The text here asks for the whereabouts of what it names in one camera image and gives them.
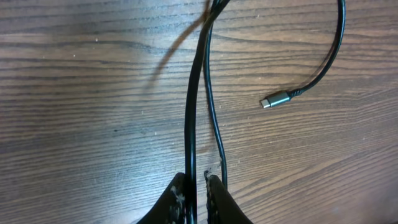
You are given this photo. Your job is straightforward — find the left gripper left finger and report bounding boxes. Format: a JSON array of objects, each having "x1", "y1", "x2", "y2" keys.
[{"x1": 137, "y1": 172, "x2": 185, "y2": 224}]

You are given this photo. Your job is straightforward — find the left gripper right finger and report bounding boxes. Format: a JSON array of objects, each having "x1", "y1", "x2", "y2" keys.
[{"x1": 205, "y1": 171, "x2": 252, "y2": 224}]

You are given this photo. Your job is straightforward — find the black usb cable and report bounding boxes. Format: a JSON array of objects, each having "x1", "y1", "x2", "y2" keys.
[
  {"x1": 183, "y1": 0, "x2": 346, "y2": 224},
  {"x1": 203, "y1": 0, "x2": 228, "y2": 190}
]

